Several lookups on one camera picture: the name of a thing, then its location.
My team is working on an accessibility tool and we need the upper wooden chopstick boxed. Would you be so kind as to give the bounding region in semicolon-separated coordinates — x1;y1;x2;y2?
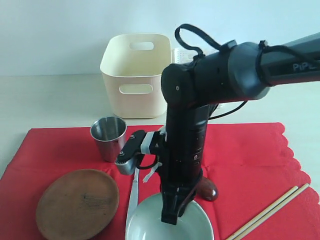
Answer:
226;186;298;240

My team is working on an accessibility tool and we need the white ceramic bowl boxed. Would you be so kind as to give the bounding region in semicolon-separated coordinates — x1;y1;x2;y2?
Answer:
125;193;214;240

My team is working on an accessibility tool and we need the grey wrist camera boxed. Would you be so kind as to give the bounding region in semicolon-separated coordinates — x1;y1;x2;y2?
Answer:
115;130;155;176

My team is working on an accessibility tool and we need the brown wooden plate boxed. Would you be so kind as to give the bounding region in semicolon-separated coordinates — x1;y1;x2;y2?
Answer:
35;169;120;240

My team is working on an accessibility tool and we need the white perforated plastic basket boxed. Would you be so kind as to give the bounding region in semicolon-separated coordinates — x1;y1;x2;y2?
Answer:
172;47;198;64

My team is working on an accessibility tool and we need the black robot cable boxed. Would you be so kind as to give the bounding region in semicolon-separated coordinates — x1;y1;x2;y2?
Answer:
174;23;320;121

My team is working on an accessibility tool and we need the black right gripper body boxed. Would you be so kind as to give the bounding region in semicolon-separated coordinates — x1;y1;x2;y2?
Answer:
160;105;209;198

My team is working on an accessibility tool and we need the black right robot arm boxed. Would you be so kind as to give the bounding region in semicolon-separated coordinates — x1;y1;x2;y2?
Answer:
158;34;320;225

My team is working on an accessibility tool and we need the stainless steel cup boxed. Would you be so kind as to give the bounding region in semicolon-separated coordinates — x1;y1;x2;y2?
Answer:
90;116;127;163

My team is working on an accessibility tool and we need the dark wooden spoon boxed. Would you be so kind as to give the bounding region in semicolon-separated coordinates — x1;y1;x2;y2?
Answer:
196;176;219;202

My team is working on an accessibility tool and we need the wooden chopstick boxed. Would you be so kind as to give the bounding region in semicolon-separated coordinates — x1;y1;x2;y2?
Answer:
226;186;298;240
234;183;310;240

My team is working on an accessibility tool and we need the silver table knife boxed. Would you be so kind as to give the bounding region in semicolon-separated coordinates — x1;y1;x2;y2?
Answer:
126;168;140;225

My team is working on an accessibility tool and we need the lower wooden chopstick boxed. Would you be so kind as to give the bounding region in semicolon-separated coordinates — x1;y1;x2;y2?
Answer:
234;183;310;240

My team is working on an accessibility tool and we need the cream plastic bin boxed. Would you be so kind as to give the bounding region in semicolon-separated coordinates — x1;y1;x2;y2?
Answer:
100;33;172;119

